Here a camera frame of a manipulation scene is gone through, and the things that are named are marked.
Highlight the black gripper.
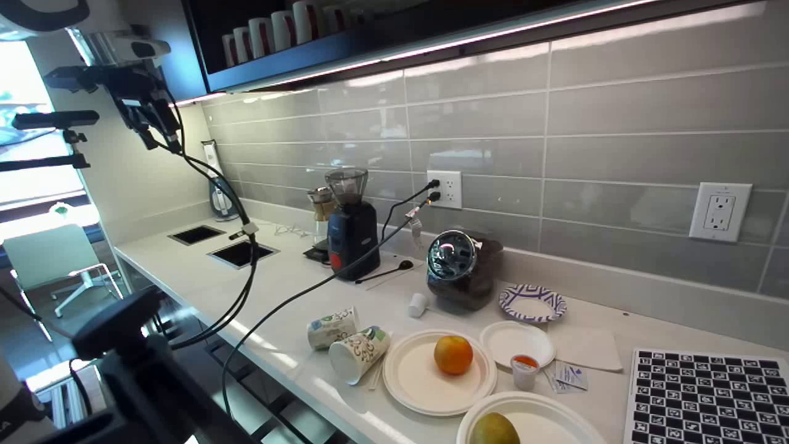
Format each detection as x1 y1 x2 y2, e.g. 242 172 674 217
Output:
45 65 182 152

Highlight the black coffee grinder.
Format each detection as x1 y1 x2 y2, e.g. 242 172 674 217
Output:
325 168 379 281

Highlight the white office chair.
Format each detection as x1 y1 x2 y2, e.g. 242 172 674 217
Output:
3 223 122 315

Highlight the small white bottle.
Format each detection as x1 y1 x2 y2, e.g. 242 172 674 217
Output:
407 291 428 318

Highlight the large white paper plate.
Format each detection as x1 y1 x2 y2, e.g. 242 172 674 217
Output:
381 328 496 417

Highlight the orange fruit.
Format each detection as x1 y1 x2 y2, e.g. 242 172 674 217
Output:
434 334 474 376

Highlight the small white paper plate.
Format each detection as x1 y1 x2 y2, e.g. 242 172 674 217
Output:
480 321 554 368

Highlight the blue patterned paper bowl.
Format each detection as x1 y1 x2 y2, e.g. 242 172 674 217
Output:
498 284 568 326

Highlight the small sauce cup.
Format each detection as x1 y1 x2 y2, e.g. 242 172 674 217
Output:
511 355 539 389

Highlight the yellow-green fruit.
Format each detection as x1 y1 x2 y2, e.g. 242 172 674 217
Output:
471 411 521 444

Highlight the sauce packet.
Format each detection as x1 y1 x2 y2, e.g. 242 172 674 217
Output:
554 365 587 389

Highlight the white bowl front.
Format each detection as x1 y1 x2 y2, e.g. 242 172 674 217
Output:
457 391 606 444

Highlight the white napkin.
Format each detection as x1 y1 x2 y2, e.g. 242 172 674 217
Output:
551 328 623 371

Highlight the black white checkerboard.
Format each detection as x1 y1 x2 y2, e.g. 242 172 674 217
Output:
623 347 789 444

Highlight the black tripod camera left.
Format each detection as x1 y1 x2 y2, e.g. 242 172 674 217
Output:
0 109 100 175

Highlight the dark wall shelf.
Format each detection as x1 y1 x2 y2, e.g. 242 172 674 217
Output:
169 0 780 95

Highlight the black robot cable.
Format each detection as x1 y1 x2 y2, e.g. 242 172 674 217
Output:
163 121 441 415

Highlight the black camera on stand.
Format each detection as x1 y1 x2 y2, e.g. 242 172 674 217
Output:
45 286 253 444

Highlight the white wall outlet left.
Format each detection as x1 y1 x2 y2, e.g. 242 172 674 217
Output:
427 169 464 209

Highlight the white wall outlet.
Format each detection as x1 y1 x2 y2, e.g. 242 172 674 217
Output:
427 169 464 209
687 183 752 242

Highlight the white wall outlet right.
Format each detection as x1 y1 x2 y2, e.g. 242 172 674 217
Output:
687 183 752 242

